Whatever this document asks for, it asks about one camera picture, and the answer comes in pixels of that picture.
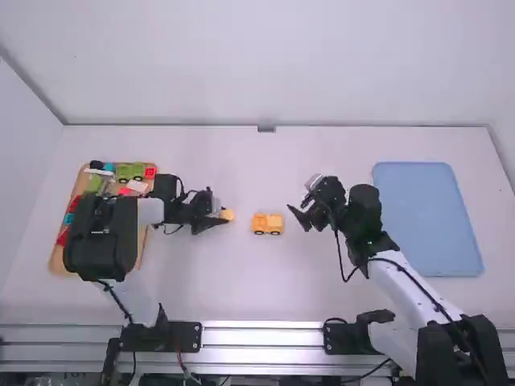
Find tan tray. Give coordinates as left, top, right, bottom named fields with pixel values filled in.
left=47, top=161, right=159, bottom=277

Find pile of toy bricks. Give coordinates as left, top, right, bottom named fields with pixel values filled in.
left=55, top=194, right=82, bottom=247

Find green toy car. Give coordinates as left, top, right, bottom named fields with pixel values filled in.
left=115, top=162, right=146, bottom=184

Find yellow toy car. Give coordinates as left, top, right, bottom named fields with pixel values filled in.
left=251, top=211, right=286, bottom=236

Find blue mat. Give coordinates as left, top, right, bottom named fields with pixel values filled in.
left=372, top=161, right=485, bottom=277

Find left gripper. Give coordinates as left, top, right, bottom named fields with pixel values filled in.
left=179, top=187, right=229, bottom=236

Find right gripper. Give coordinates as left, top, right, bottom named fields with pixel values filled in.
left=286, top=175, right=348, bottom=233

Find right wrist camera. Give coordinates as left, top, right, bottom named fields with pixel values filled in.
left=304, top=173, right=326, bottom=192

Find black cable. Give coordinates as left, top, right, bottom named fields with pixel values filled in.
left=97, top=280, right=136, bottom=325
left=171, top=175, right=187, bottom=203
left=332, top=224, right=369, bottom=283

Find silver rails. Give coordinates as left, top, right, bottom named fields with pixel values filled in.
left=0, top=319, right=515, bottom=380

